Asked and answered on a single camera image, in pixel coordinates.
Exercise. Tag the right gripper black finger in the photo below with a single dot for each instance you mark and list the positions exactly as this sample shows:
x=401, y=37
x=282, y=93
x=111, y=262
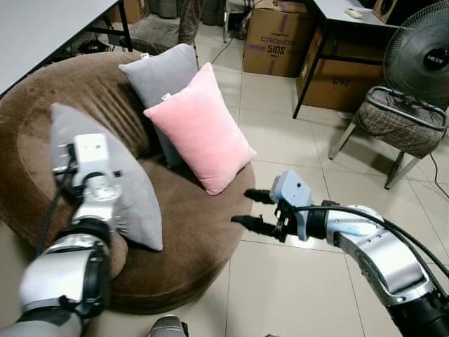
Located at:
x=259, y=196
x=256, y=226

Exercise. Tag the large grey pillow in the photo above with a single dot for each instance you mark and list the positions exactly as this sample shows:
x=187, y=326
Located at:
x=133, y=196

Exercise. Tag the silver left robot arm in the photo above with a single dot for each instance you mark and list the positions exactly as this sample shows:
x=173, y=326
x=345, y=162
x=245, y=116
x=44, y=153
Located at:
x=59, y=277

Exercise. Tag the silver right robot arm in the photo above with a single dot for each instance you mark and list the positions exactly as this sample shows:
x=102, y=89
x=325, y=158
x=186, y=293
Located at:
x=379, y=260

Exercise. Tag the round brown velvet sofa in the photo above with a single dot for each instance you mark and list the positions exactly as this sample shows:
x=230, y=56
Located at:
x=189, y=232

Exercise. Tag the pink plush pillow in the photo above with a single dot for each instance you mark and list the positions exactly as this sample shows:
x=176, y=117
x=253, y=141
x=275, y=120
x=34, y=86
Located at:
x=200, y=133

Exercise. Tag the small grey pillow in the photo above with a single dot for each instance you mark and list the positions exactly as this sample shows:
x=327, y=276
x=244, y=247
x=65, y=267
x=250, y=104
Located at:
x=158, y=77

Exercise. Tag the metal chair with checked cushion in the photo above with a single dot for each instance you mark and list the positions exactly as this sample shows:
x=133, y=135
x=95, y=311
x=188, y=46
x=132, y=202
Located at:
x=396, y=126

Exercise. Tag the white folding table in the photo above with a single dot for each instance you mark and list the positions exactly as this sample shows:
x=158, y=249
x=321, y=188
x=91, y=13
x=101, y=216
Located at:
x=42, y=28

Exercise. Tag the wide brown cardboard box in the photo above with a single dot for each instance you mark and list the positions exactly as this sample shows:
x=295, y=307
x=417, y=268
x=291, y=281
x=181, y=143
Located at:
x=330, y=84

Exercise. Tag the grey robot leg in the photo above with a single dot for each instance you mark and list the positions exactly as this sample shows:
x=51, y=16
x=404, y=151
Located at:
x=168, y=328

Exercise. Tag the brown checked seat cushion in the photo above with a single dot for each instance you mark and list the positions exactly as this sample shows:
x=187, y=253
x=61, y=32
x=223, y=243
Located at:
x=156, y=35

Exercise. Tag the cardboard box with purple print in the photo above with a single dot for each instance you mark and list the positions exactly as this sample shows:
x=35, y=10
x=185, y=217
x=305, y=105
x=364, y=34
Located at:
x=277, y=42

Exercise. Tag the small orange cardboard box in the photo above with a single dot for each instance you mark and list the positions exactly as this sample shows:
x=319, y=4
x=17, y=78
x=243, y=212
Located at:
x=128, y=10

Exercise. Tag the brown wooden speaker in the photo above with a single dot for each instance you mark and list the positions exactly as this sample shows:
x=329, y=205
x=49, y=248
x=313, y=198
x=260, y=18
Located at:
x=387, y=10

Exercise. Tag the small white desk object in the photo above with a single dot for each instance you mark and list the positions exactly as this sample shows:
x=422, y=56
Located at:
x=354, y=13

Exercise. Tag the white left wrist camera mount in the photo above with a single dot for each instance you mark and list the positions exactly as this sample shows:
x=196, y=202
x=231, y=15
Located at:
x=95, y=151

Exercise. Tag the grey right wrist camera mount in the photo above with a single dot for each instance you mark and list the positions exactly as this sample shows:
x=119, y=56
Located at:
x=291, y=189

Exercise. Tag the black pedestal fan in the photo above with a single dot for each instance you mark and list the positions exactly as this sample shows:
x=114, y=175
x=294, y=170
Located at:
x=421, y=60

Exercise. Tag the black frame grey desk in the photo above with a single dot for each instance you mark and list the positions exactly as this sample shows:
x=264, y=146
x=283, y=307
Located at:
x=330, y=8

